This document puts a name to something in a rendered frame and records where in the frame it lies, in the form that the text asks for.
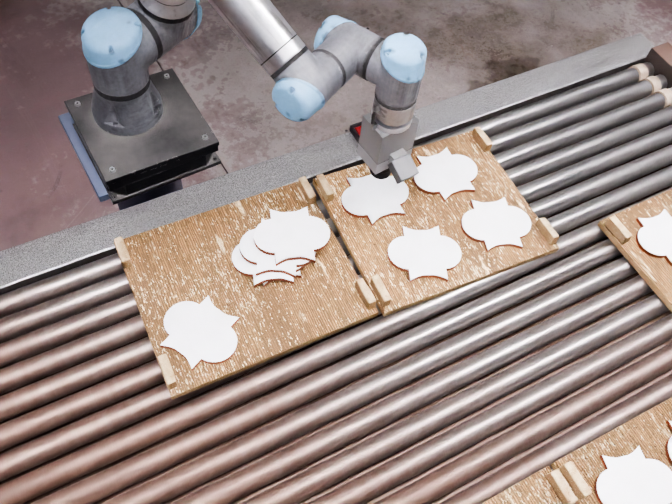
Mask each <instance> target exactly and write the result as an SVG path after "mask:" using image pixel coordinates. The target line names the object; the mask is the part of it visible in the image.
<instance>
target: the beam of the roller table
mask: <svg viewBox="0 0 672 504"><path fill-rule="evenodd" d="M652 47H655V46H654V45H653V44H652V43H651V42H650V41H649V40H648V39H647V38H645V37H644V36H643V35H642V34H641V33H638V34H635V35H632V36H629V37H627V38H624V39H621V40H618V41H615V42H612V43H609V44H606V45H603V46H600V47H597V48H594V49H591V50H588V51H586V52H583V53H580V54H577V55H574V56H571V57H568V58H565V59H562V60H559V61H556V62H553V63H550V64H547V65H545V66H542V67H539V68H536V69H533V70H530V71H527V72H524V73H521V74H518V75H515V76H512V77H509V78H506V79H504V80H501V81H498V82H495V83H492V84H489V85H486V86H483V87H480V88H477V89H474V90H471V91H468V92H465V93H463V94H460V95H457V96H454V97H451V98H448V99H445V100H442V101H439V102H436V103H433V104H430V105H427V106H424V107H422V108H419V109H416V110H414V114H413V115H414V116H415V117H416V118H417V119H418V120H419V124H418V128H417V132H416V136H415V140H414V144H413V146H415V145H418V144H421V143H423V142H426V141H429V140H432V139H434V138H437V137H440V136H443V135H445V134H448V133H451V132H454V131H457V130H459V129H462V128H465V127H468V126H470V125H473V124H476V123H479V122H482V121H484V120H487V119H490V118H493V117H495V116H498V115H501V114H504V113H506V112H509V111H512V110H515V109H518V108H520V107H523V106H526V105H529V104H531V103H534V102H537V101H540V100H543V99H545V98H548V97H551V96H554V95H556V94H559V93H562V92H565V91H567V90H570V89H573V88H576V87H579V86H581V85H584V84H587V83H590V82H592V81H595V80H598V79H601V78H604V77H606V76H609V75H612V74H615V73H617V72H620V71H623V70H626V69H628V68H629V67H630V66H633V65H636V64H638V63H643V62H644V60H645V58H646V56H647V55H648V53H649V51H650V50H651V48H652ZM357 149H358V142H357V141H356V139H355V138H354V136H353V135H352V133H351V132H348V133H345V134H342V135H340V136H337V137H334V138H331V139H328V140H325V141H322V142H319V143H316V144H313V145H310V146H307V147H304V148H301V149H299V150H296V151H293V152H290V153H287V154H284V155H281V156H278V157H275V158H272V159H269V160H266V161H263V162H261V163H258V164H255V165H252V166H249V167H246V168H243V169H240V170H237V171H234V172H231V173H228V174H225V175H222V176H220V177H217V178H214V179H211V180H208V181H205V182H202V183H199V184H196V185H193V186H190V187H187V188H184V189H181V190H179V191H176V192H173V193H170V194H167V195H164V196H161V197H158V198H155V199H152V200H149V201H146V202H143V203H140V204H138V205H135V206H132V207H129V208H126V209H123V210H120V211H117V212H114V213H111V214H108V215H105V216H102V217H99V218H97V219H94V220H91V221H88V222H85V223H82V224H79V225H76V226H73V227H70V228H67V229H64V230H61V231H58V232H56V233H53V234H50V235H47V236H44V237H41V238H38V239H35V240H32V241H29V242H26V243H23V244H20V245H17V246H15V247H12V248H9V249H6V250H3V251H0V295H2V294H5V293H7V292H10V291H13V290H16V289H18V288H21V287H24V286H27V285H30V284H32V283H35V282H38V281H41V280H43V279H46V278H49V277H52V276H55V275H57V274H60V273H63V272H66V271H68V270H71V269H74V268H77V267H79V266H82V265H85V264H88V263H91V262H93V261H96V260H99V259H102V258H104V257H107V256H110V255H113V254H116V253H117V250H116V247H115V245H114V239H115V238H118V237H122V238H123V239H124V238H127V237H130V236H133V235H136V234H139V233H142V232H145V231H148V230H151V229H154V228H157V227H160V226H163V225H166V224H169V223H172V222H175V221H178V220H182V219H185V218H188V217H191V216H194V215H197V214H200V213H203V212H206V211H209V210H212V209H215V208H218V207H221V206H224V205H227V204H230V203H233V202H236V201H239V200H242V199H245V198H248V197H251V196H254V195H257V194H260V193H263V192H266V191H269V190H272V189H276V188H279V187H282V186H285V185H288V184H291V183H294V182H297V181H298V179H299V178H301V177H303V176H306V178H307V180H308V182H309V184H310V183H312V182H313V179H314V178H317V177H316V176H317V175H320V174H323V175H328V174H331V173H334V172H337V171H341V170H344V169H347V168H351V167H354V166H357V165H361V164H364V163H365V162H364V161H363V159H362V158H361V157H360V156H359V155H358V154H357Z"/></svg>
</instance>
